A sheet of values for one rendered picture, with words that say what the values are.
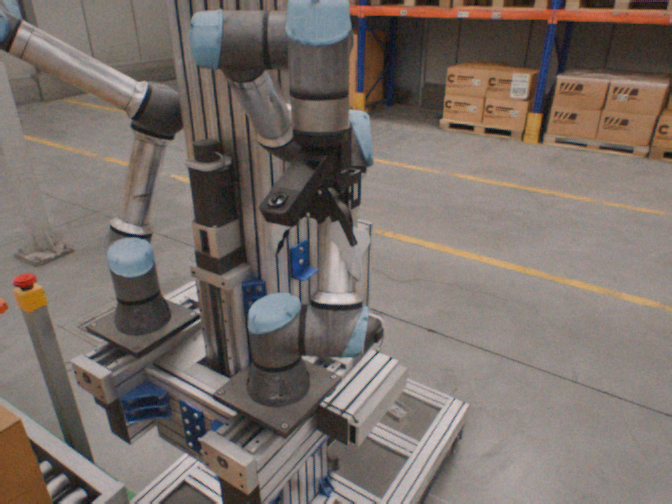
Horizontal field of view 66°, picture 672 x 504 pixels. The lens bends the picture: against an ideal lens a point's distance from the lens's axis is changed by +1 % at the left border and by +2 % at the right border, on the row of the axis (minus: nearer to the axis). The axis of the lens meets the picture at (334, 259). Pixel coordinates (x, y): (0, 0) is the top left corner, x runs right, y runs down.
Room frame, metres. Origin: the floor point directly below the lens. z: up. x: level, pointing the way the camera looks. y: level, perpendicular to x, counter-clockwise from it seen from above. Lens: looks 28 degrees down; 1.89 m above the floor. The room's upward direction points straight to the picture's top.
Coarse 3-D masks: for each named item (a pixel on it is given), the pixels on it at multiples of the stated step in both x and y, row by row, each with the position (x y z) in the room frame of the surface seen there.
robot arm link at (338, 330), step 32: (352, 128) 1.05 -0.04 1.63; (352, 160) 1.03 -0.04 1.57; (320, 224) 1.02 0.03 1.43; (320, 256) 0.99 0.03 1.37; (320, 288) 0.96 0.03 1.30; (352, 288) 0.96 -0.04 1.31; (320, 320) 0.92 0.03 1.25; (352, 320) 0.92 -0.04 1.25; (320, 352) 0.90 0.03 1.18; (352, 352) 0.89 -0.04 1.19
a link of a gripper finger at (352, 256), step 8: (336, 224) 0.63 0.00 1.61; (328, 232) 0.64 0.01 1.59; (336, 232) 0.63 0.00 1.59; (360, 232) 0.66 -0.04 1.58; (336, 240) 0.63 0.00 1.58; (344, 240) 0.62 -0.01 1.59; (360, 240) 0.65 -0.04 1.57; (368, 240) 0.66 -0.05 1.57; (344, 248) 0.62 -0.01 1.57; (352, 248) 0.62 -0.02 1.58; (360, 248) 0.64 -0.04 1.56; (344, 256) 0.62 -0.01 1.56; (352, 256) 0.61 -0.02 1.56; (360, 256) 0.62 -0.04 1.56; (352, 264) 0.62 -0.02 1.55; (360, 264) 0.62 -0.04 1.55; (352, 272) 0.62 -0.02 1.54; (360, 272) 0.62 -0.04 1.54; (360, 280) 0.62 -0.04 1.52
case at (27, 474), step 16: (0, 416) 0.95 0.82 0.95; (16, 416) 0.95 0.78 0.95; (0, 432) 0.90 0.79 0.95; (16, 432) 0.92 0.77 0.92; (0, 448) 0.89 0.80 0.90; (16, 448) 0.91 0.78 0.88; (0, 464) 0.88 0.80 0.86; (16, 464) 0.90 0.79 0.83; (32, 464) 0.93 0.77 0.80; (0, 480) 0.87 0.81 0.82; (16, 480) 0.89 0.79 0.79; (32, 480) 0.92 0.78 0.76; (0, 496) 0.86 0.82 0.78; (16, 496) 0.88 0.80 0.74; (32, 496) 0.91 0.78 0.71; (48, 496) 0.94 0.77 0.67
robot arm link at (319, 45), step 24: (312, 0) 0.65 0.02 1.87; (336, 0) 0.65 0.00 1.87; (288, 24) 0.66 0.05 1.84; (312, 24) 0.64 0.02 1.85; (336, 24) 0.65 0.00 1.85; (288, 48) 0.66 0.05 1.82; (312, 48) 0.64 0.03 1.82; (336, 48) 0.64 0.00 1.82; (312, 72) 0.64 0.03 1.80; (336, 72) 0.64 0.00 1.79; (312, 96) 0.64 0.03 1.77; (336, 96) 0.64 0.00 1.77
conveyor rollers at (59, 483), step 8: (40, 464) 1.15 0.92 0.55; (48, 464) 1.15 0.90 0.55; (48, 472) 1.13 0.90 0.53; (56, 480) 1.09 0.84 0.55; (64, 480) 1.09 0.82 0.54; (48, 488) 1.06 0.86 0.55; (56, 488) 1.07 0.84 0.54; (64, 488) 1.08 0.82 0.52; (80, 488) 1.06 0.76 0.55; (56, 496) 1.06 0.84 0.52; (72, 496) 1.03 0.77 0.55; (80, 496) 1.04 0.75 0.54
